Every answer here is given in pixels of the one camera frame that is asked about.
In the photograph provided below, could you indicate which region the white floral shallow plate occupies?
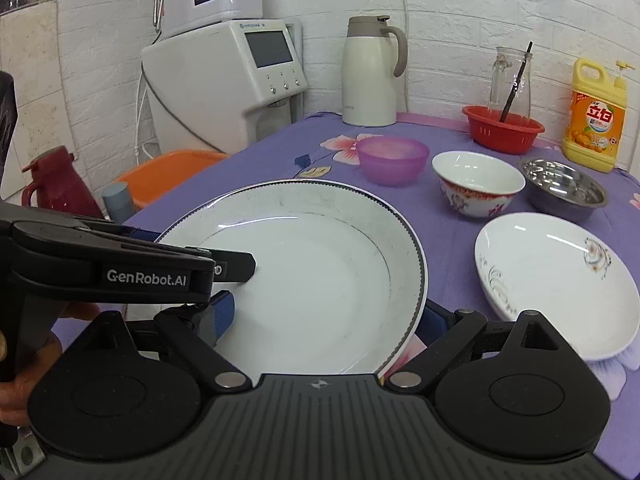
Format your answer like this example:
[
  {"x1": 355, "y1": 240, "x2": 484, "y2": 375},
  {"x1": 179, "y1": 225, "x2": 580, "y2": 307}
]
[{"x1": 474, "y1": 212, "x2": 639, "y2": 362}]

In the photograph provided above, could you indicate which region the black stirring stick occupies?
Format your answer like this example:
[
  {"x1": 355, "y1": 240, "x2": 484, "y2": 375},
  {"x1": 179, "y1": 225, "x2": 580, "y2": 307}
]
[{"x1": 498, "y1": 40, "x2": 535, "y2": 124}]

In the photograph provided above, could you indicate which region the red plastic colander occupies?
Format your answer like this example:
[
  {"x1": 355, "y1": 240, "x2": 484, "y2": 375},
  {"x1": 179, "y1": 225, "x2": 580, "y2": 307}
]
[{"x1": 462, "y1": 105, "x2": 544, "y2": 155}]

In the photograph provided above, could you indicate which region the large white rimmed plate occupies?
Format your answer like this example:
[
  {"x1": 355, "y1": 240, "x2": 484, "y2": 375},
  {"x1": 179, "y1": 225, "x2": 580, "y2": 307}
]
[{"x1": 160, "y1": 180, "x2": 428, "y2": 379}]

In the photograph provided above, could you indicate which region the white red ceramic bowl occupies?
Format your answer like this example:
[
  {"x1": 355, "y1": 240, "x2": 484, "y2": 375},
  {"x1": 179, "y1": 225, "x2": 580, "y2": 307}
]
[{"x1": 432, "y1": 151, "x2": 526, "y2": 219}]

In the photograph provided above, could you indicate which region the purple plastic bowl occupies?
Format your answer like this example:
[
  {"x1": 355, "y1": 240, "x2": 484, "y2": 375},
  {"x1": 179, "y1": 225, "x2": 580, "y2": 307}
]
[{"x1": 356, "y1": 136, "x2": 430, "y2": 186}]

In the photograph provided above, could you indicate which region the orange plastic basin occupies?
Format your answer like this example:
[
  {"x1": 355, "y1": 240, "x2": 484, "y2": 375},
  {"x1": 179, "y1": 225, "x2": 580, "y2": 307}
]
[{"x1": 116, "y1": 150, "x2": 228, "y2": 210}]

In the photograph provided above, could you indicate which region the person's left hand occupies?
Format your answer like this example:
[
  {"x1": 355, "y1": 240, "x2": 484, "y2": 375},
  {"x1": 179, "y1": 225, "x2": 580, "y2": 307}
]
[{"x1": 0, "y1": 301, "x2": 101, "y2": 428}]

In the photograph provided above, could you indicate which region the yellow detergent bottle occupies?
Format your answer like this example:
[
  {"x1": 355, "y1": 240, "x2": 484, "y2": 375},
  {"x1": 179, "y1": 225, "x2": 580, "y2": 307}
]
[{"x1": 562, "y1": 58, "x2": 636, "y2": 174}]

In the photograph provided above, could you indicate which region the dark red thermos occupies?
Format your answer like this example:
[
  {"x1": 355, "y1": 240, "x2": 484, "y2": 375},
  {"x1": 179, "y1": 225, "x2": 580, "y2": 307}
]
[{"x1": 21, "y1": 145, "x2": 103, "y2": 219}]

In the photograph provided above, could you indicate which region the stainless steel bowl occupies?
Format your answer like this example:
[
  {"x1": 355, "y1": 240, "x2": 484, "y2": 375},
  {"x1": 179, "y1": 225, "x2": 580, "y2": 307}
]
[{"x1": 518, "y1": 157, "x2": 608, "y2": 223}]

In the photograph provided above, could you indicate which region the grey cylinder cup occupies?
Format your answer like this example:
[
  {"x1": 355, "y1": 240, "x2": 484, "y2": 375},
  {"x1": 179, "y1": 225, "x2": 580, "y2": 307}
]
[{"x1": 101, "y1": 181, "x2": 136, "y2": 224}]

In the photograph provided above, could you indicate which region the glass pitcher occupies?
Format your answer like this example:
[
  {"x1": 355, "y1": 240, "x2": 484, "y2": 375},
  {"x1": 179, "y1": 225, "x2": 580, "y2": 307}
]
[{"x1": 487, "y1": 45, "x2": 532, "y2": 120}]

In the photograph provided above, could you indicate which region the purple floral tablecloth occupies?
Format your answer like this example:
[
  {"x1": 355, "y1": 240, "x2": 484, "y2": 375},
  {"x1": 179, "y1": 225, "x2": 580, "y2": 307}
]
[{"x1": 127, "y1": 113, "x2": 639, "y2": 479}]

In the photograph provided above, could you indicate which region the white thermos jug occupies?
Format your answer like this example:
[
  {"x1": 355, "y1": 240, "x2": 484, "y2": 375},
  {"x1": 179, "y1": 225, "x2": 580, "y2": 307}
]
[{"x1": 342, "y1": 15, "x2": 408, "y2": 127}]

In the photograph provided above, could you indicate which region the white water dispenser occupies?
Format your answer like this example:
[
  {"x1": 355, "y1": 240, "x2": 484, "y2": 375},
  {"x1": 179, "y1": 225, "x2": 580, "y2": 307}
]
[{"x1": 141, "y1": 20, "x2": 308, "y2": 155}]

